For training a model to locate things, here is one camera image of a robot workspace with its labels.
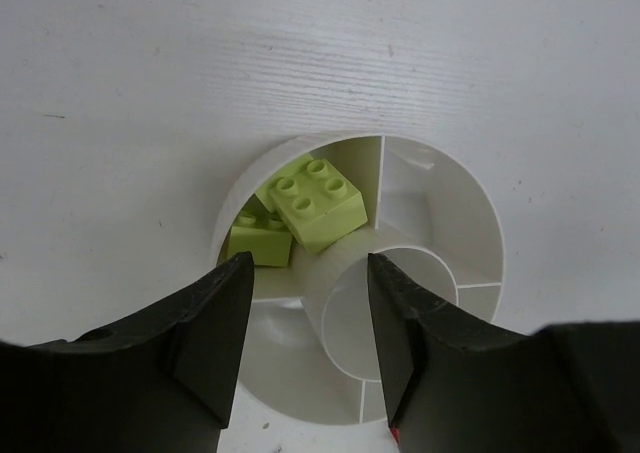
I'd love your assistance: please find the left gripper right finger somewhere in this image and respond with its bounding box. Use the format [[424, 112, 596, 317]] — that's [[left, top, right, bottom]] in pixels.
[[367, 254, 639, 452]]

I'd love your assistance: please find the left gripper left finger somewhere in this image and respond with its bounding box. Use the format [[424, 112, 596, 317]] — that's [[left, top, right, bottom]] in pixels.
[[1, 253, 254, 452]]

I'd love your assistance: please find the lime green lego brick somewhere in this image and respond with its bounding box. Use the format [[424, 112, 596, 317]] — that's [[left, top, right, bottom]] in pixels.
[[227, 210, 293, 268], [268, 159, 368, 255], [253, 153, 314, 214]]

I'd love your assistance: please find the white round divided container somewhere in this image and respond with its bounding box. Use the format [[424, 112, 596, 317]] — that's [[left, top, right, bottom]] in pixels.
[[212, 131, 504, 425]]

